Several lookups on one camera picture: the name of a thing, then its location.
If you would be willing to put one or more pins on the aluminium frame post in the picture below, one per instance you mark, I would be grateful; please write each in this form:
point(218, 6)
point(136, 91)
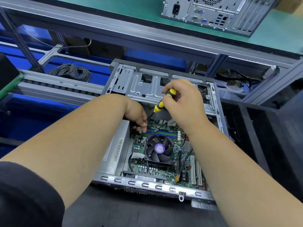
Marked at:
point(277, 85)

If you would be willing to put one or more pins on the green motherboard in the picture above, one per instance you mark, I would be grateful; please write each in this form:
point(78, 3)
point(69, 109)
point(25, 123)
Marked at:
point(187, 163)

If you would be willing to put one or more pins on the person's black left sleeve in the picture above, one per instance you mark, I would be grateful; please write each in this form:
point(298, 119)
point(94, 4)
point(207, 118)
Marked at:
point(28, 196)

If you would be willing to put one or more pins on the grey roller conveyor rail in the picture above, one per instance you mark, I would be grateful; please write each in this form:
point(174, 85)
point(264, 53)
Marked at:
point(61, 85)

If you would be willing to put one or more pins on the white plastic bags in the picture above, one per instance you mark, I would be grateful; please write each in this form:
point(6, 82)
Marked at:
point(234, 82)

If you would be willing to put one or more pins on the person's left forearm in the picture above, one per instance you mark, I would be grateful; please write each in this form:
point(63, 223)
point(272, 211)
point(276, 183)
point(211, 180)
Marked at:
point(71, 149)

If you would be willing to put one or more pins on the person's right hand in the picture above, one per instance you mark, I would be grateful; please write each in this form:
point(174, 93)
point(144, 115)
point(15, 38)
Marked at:
point(184, 104)

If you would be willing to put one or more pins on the dark metal frame leg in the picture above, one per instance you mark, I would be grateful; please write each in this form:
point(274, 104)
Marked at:
point(21, 40)

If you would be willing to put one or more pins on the grey computer case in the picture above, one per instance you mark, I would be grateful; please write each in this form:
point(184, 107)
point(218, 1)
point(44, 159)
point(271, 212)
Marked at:
point(137, 82)

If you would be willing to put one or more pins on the person's left hand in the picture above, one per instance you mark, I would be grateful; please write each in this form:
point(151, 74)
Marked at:
point(136, 115)

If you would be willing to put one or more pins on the black foam tray with boards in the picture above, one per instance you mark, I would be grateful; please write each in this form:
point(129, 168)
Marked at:
point(7, 75)

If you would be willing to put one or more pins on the empty black foam tray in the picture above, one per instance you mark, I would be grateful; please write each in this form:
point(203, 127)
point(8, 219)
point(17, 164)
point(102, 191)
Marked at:
point(265, 149)

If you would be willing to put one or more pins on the stack of cardboard boxes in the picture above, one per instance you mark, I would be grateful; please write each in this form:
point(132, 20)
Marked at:
point(291, 3)

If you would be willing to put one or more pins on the silver power supply unit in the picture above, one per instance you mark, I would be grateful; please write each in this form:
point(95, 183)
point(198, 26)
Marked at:
point(116, 151)

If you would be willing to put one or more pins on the person's right forearm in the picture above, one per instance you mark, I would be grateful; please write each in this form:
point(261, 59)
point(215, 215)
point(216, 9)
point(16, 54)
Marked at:
point(241, 182)

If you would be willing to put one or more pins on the silver backed desktop computer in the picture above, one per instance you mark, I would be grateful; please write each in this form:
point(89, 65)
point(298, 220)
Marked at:
point(218, 11)

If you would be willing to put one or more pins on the green upper shelf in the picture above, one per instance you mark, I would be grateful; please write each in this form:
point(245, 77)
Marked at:
point(118, 11)

